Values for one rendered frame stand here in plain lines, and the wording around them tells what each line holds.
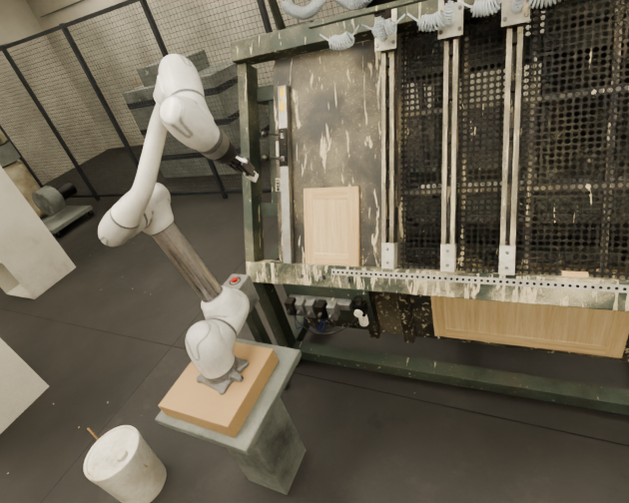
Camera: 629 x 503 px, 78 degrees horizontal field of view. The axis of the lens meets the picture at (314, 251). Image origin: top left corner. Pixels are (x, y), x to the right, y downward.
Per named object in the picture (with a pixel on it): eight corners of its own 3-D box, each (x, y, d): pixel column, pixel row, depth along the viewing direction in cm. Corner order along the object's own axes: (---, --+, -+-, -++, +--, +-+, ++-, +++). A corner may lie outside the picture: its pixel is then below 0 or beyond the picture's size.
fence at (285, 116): (287, 261, 222) (283, 262, 219) (281, 88, 212) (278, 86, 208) (294, 262, 220) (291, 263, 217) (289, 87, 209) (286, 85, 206)
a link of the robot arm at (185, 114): (226, 143, 107) (215, 106, 112) (191, 113, 93) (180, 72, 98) (194, 161, 110) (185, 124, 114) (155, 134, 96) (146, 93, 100)
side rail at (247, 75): (256, 258, 239) (245, 261, 229) (249, 70, 226) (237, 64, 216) (264, 259, 236) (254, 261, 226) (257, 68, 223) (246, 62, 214)
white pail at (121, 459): (107, 500, 227) (58, 459, 201) (143, 451, 248) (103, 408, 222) (144, 520, 213) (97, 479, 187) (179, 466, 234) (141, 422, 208)
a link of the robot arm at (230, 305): (216, 344, 181) (235, 309, 197) (243, 341, 173) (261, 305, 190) (102, 207, 144) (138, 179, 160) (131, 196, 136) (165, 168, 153)
